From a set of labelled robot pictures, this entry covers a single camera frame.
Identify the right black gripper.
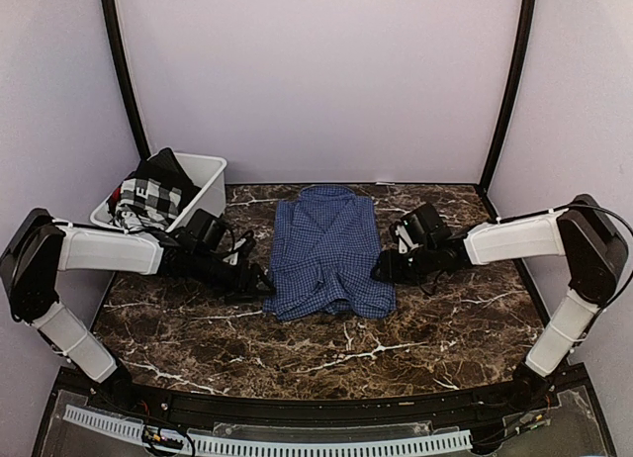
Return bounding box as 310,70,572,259
370,242,438,287

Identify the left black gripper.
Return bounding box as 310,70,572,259
190,248,276,304

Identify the blue checked long sleeve shirt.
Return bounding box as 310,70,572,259
263,185,397,321

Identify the white plastic bin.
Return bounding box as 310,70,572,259
90,151,226,233

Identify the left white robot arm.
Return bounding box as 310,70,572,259
1,208,275,413

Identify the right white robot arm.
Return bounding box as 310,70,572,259
371,194,632,411

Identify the black white patterned shirt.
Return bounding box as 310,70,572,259
106,147,201,232

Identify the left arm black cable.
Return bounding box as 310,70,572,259
225,227,257,265

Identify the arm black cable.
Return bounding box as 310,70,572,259
563,202,628,313
225,227,257,265

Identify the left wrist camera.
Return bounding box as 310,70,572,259
182,209,228,251

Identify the white slotted cable duct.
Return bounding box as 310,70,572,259
63,405,472,456

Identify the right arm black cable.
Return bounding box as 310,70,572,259
563,202,628,313

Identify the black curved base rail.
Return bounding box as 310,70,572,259
32,364,616,456

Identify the right black frame post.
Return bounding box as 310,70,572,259
478,0,536,196

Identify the black frame post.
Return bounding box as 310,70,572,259
100,0,151,160
478,0,536,196

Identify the left black frame post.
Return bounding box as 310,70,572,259
100,0,151,160

